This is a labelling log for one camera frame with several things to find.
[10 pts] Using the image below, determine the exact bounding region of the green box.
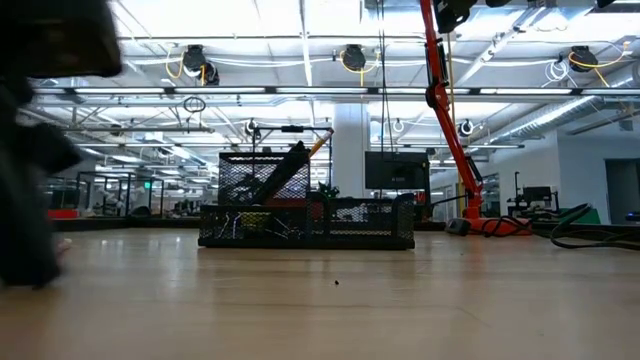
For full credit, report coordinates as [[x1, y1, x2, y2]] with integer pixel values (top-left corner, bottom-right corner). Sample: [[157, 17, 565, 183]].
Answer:
[[562, 207, 601, 225]]

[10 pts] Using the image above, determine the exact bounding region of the black monitor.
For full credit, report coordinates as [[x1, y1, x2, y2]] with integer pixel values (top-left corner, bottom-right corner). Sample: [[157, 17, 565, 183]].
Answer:
[[364, 150, 431, 191]]

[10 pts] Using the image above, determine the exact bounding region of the black lamp power cable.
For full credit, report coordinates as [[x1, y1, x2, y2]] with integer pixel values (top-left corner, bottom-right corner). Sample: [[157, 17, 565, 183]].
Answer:
[[444, 202, 640, 251]]

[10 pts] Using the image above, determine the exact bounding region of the black metal cage frame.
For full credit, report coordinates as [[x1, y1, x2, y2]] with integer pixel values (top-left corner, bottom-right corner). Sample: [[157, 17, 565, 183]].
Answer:
[[74, 170, 166, 219]]

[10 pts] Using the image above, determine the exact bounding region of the black mesh desk organizer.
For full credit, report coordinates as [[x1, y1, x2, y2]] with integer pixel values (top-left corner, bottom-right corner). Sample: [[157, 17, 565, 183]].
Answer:
[[197, 150, 416, 251]]

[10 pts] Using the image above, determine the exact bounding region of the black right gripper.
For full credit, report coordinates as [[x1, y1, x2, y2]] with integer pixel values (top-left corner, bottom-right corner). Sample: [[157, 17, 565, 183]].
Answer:
[[432, 0, 514, 34]]

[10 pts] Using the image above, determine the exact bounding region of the black pen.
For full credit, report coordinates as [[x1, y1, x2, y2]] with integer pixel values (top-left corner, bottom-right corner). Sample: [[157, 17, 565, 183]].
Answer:
[[252, 144, 312, 206], [248, 140, 309, 201]]

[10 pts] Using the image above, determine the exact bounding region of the black metal stand frame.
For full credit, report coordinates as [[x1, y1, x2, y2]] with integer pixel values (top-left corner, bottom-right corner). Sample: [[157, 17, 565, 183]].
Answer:
[[251, 124, 335, 201]]

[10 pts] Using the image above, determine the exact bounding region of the yellow highlighter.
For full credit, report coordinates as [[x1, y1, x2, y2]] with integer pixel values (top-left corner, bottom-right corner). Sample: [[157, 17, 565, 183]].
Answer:
[[242, 212, 274, 231]]

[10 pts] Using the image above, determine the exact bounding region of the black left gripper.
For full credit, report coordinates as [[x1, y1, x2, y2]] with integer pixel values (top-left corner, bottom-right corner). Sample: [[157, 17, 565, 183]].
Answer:
[[0, 0, 124, 129]]

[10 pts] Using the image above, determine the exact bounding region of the red desk lamp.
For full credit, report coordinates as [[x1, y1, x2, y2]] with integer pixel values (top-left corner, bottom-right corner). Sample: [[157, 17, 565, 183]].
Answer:
[[418, 0, 532, 237]]

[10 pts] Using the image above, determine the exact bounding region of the black equipment cart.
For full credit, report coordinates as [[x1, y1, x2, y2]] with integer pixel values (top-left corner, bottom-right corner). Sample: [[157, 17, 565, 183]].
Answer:
[[507, 172, 561, 217]]

